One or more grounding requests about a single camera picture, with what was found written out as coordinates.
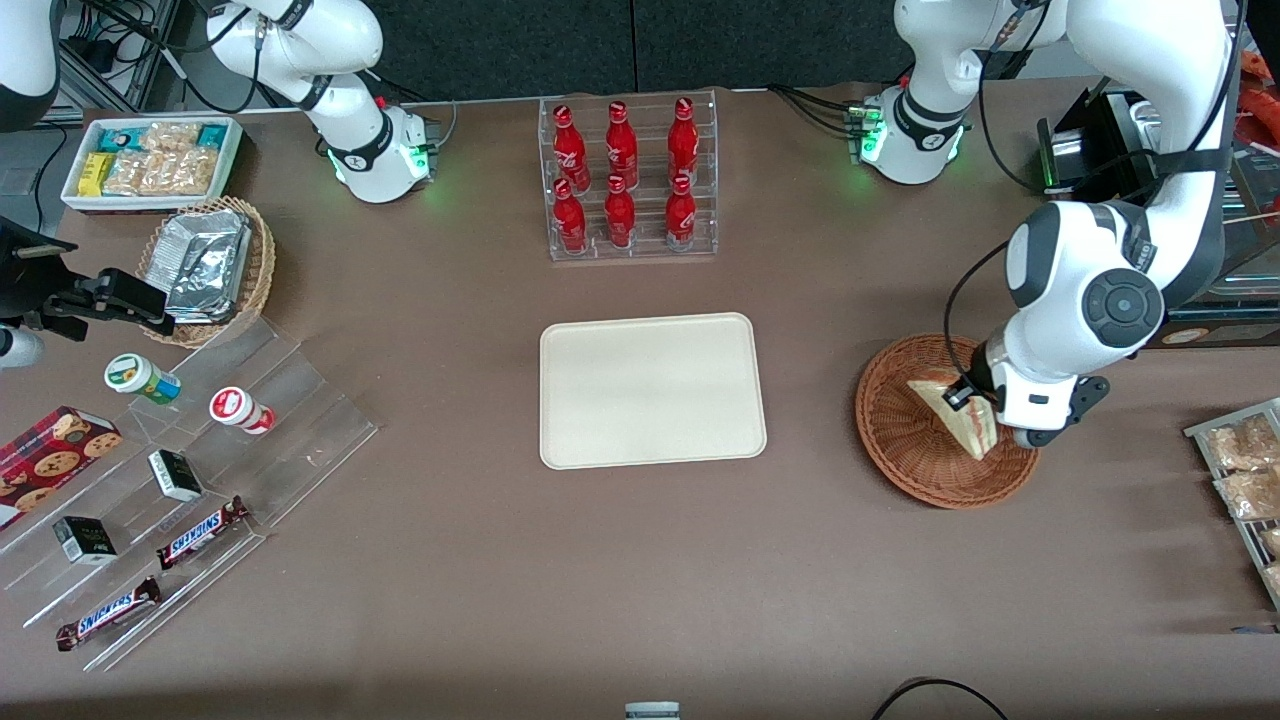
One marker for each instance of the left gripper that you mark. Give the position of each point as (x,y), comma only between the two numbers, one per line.
(969,388)

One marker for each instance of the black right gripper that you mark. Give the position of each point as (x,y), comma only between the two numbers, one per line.
(30,283)

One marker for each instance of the triangle sandwich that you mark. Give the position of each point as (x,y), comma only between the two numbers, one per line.
(965,432)

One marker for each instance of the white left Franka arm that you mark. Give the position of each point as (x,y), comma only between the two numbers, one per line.
(1070,300)

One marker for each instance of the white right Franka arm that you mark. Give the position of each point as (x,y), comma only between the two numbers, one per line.
(340,120)

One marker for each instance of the brown round wicker basket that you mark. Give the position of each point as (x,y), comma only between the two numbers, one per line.
(900,440)

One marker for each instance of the light tan wicker basket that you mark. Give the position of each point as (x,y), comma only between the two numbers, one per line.
(262,270)

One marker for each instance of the tray of packaged snacks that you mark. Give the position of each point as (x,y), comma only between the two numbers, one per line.
(1200,430)

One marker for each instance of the cream plastic tray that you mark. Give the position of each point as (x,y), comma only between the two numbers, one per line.
(650,395)

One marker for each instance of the green lidded white cup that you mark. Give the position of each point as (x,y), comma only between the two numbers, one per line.
(135,375)

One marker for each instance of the silver foil pouch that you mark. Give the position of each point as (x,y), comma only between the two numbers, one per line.
(195,317)
(205,260)

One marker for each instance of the beige cracker pack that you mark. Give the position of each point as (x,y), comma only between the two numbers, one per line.
(180,172)
(170,138)
(125,175)

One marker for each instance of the yellow snack packet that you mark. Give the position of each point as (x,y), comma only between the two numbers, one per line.
(95,175)

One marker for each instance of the red lidded white cup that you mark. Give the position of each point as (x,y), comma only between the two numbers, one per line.
(235,408)

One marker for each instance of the teal snack packet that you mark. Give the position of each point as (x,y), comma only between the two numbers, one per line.
(120,138)
(210,136)

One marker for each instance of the red tartan cookie box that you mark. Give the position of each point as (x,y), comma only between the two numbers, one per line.
(50,460)

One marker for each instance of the small black box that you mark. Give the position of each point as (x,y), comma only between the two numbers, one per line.
(175,475)
(85,540)

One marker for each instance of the white rectangular snack bin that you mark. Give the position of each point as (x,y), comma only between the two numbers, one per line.
(232,150)

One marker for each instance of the clear acrylic stepped stand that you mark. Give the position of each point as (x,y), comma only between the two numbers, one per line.
(300,440)

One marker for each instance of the Snickers chocolate bar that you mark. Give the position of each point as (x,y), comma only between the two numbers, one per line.
(200,533)
(108,614)

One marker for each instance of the clear bag of snacks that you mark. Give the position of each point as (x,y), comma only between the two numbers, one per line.
(1250,495)
(1272,540)
(1274,578)
(1240,445)

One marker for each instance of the black countertop grill machine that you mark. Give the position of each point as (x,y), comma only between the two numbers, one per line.
(1100,120)

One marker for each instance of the clear acrylic bottle rack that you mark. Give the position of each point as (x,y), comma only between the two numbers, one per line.
(706,232)

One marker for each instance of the red cola bottle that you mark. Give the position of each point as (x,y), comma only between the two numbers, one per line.
(570,150)
(621,150)
(569,222)
(619,215)
(680,215)
(683,145)

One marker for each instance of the glass display case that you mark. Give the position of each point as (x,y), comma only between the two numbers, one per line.
(1262,100)

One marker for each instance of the small grey device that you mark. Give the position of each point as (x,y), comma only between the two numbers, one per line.
(652,712)

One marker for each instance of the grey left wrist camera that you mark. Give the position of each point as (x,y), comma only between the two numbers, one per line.
(1085,400)

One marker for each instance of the aluminium frame rack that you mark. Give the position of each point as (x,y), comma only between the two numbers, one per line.
(130,60)

